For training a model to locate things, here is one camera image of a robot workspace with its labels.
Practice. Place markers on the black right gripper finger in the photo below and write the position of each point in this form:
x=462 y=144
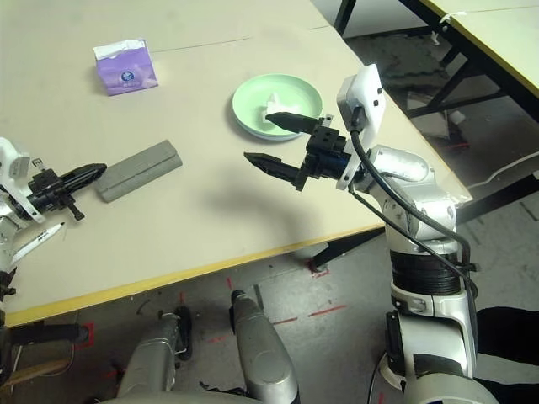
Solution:
x=295 y=123
x=275 y=168

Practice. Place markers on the white zip tie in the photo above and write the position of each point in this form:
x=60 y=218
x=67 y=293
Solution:
x=446 y=17

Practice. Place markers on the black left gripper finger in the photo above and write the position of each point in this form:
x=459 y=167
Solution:
x=86 y=180
x=86 y=169

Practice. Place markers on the yellow edged neighbouring table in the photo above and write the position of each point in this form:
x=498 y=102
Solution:
x=505 y=38

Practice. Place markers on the robot grey legs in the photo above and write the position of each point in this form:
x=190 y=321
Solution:
x=261 y=362

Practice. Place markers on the green plate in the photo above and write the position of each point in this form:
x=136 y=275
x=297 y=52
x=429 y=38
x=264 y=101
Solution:
x=252 y=101

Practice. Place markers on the white tissue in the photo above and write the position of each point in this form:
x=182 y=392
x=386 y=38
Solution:
x=273 y=103

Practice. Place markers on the grey glasses case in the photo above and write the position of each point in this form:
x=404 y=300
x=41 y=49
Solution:
x=139 y=172

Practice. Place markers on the silver robot left leg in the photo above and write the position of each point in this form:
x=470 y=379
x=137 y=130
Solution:
x=147 y=366

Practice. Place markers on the black table leg bar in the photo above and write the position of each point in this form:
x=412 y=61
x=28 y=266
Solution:
x=46 y=334
x=349 y=248

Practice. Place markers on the clear plastic bag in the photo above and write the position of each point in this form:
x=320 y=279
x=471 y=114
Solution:
x=461 y=193

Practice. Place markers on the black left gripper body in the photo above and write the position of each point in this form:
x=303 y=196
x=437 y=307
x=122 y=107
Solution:
x=48 y=191

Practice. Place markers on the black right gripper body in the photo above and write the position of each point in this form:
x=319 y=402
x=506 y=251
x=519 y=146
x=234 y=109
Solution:
x=326 y=157

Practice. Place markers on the wooden stick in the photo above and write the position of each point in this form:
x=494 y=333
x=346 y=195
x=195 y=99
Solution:
x=38 y=370

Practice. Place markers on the black trousered bystander leg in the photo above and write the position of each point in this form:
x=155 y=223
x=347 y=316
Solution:
x=518 y=391
x=513 y=332

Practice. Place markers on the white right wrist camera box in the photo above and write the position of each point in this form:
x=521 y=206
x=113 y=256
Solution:
x=366 y=97

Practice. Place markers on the black whiteboard marker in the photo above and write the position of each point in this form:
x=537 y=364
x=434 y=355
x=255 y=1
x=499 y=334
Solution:
x=42 y=237

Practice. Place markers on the purple tissue pack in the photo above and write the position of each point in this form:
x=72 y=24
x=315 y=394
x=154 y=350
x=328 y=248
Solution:
x=126 y=76

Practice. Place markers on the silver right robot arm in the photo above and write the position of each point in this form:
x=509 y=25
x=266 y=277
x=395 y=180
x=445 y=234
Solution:
x=421 y=181

